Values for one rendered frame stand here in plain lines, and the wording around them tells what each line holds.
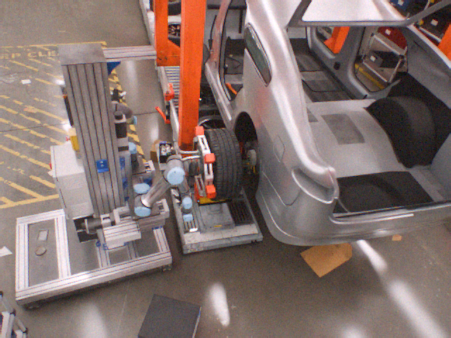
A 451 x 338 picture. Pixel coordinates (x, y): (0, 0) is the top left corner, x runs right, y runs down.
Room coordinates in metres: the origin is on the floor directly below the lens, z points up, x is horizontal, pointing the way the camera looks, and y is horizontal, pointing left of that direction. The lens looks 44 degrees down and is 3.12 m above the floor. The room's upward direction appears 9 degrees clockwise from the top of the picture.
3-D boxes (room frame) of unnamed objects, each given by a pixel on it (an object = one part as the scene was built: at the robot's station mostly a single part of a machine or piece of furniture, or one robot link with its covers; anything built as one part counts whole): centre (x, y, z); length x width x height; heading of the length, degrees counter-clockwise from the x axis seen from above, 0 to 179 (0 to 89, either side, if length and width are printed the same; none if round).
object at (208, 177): (2.37, 0.23, 0.85); 0.54 x 0.07 x 0.54; 21
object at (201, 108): (4.07, 0.44, 0.39); 0.66 x 0.66 x 0.24
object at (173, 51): (4.80, 0.84, 0.69); 0.52 x 0.17 x 0.35; 111
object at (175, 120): (4.06, 0.87, 0.28); 2.47 x 0.09 x 0.22; 21
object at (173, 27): (5.91, 1.17, 0.39); 0.66 x 0.66 x 0.24
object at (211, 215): (2.43, 0.07, 0.32); 0.40 x 0.30 x 0.28; 21
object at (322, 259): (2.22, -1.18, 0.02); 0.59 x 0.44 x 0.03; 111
